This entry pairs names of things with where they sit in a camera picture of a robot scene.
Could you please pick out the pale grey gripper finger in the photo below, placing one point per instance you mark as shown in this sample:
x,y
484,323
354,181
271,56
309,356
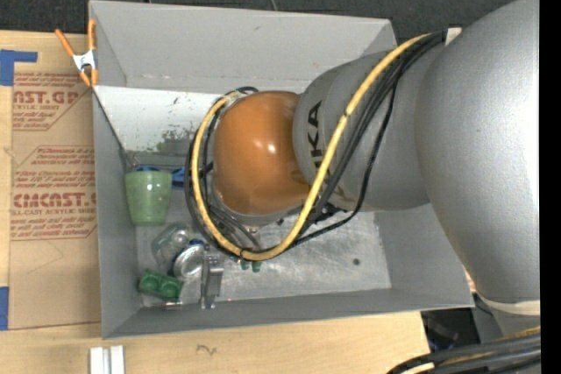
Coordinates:
x,y
216,281
205,282

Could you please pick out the green toy brick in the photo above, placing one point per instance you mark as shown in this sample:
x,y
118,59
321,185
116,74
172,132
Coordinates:
x,y
160,284

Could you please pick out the grey metal bin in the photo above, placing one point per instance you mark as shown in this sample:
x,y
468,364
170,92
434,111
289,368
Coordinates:
x,y
307,271

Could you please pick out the pale green cup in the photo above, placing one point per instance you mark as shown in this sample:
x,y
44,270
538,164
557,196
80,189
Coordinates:
x,y
148,197

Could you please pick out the brown cardboard board red print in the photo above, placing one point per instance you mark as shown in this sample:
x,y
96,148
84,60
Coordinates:
x,y
48,258

